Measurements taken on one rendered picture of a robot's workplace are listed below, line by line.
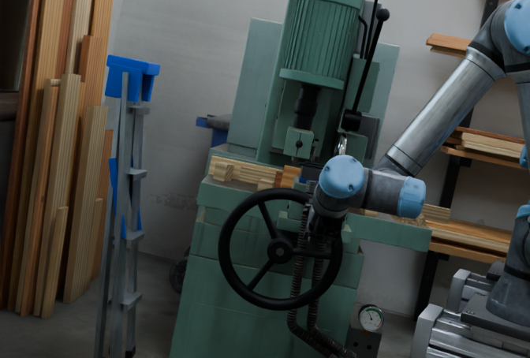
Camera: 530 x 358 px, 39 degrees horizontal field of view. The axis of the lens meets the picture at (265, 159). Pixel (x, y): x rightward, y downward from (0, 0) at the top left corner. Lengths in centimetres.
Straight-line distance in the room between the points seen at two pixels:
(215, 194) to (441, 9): 274
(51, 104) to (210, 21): 154
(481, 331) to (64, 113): 215
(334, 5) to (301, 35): 12
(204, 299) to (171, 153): 262
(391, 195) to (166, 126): 325
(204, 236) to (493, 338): 76
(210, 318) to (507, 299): 78
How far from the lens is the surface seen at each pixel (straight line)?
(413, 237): 196
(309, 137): 201
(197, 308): 199
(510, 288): 160
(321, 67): 198
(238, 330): 200
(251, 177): 207
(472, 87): 152
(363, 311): 193
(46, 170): 329
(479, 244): 401
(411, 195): 139
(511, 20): 139
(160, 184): 457
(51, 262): 335
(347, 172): 135
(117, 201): 282
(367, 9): 235
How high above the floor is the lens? 119
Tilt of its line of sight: 6 degrees down
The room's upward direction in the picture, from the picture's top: 12 degrees clockwise
